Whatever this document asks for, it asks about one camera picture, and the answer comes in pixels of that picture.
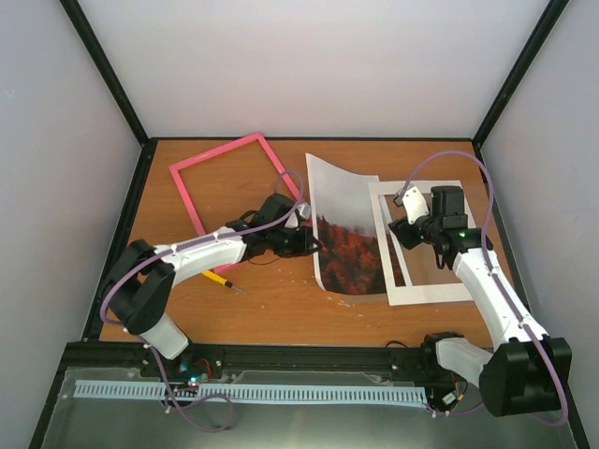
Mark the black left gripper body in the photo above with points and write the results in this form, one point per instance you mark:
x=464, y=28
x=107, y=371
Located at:
x=286, y=245

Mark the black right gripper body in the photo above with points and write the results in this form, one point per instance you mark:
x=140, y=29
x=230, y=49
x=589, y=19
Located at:
x=410, y=240

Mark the autumn forest photo print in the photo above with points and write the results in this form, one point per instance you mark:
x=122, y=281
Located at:
x=349, y=262

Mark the yellow handled screwdriver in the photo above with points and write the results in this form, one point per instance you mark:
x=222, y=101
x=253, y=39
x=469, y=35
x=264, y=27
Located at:
x=215, y=277

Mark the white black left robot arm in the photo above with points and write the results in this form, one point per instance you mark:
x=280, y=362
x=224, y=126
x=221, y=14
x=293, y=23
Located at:
x=138, y=286

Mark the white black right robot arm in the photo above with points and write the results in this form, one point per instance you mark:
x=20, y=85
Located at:
x=526, y=369

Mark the left controller board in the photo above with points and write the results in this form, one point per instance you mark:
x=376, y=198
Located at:
x=187, y=373

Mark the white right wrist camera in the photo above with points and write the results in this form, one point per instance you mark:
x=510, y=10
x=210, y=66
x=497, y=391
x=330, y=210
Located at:
x=413, y=202

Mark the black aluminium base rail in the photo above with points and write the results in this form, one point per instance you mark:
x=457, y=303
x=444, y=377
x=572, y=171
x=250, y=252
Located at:
x=393, y=363

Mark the right connector with wires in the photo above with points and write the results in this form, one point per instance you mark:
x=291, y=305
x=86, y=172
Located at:
x=456, y=395

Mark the light blue cable duct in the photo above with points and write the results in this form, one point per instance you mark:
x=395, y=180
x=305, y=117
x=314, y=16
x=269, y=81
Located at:
x=262, y=394

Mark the black enclosure post right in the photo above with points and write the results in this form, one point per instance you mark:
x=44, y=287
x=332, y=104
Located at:
x=533, y=45

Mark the black enclosure post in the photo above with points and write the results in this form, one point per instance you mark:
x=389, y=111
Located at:
x=91, y=43
x=533, y=45

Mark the black enclosure post left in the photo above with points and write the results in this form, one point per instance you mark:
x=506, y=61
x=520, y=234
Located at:
x=91, y=43

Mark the metal base plate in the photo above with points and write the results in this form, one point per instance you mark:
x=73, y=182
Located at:
x=143, y=423

